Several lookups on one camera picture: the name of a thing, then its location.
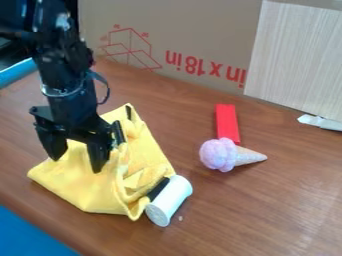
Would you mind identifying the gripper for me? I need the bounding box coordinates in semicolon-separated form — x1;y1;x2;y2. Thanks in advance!
28;79;127;174

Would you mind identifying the yellow cloth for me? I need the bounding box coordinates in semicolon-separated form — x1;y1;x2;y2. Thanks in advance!
25;102;178;222

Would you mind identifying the white cylinder block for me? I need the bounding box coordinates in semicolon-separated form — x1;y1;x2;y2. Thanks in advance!
144;174;194;228

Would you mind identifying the pink toy ice cream cone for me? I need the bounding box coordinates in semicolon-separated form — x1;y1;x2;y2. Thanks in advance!
197;137;269;173

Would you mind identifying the cardboard box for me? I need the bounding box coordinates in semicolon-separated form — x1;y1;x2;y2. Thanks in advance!
76;0;265;96

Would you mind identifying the red rectangular block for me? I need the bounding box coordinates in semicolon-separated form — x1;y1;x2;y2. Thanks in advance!
215;103;242;146

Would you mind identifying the light wooden board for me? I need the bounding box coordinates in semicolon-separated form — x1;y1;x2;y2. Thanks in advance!
243;0;342;123

